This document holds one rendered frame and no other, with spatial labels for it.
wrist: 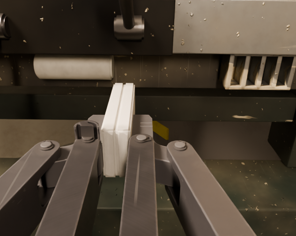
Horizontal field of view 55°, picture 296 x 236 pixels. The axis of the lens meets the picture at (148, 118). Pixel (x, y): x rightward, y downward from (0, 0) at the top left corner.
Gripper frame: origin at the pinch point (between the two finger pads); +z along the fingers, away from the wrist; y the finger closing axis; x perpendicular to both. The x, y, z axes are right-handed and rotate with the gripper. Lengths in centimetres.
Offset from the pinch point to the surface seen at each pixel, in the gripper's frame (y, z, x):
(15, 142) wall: -105, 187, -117
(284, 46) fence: 14.9, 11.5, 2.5
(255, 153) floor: 78, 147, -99
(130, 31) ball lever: 0.2, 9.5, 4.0
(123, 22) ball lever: -0.3, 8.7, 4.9
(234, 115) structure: 14.3, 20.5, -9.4
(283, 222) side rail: 19.4, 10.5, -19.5
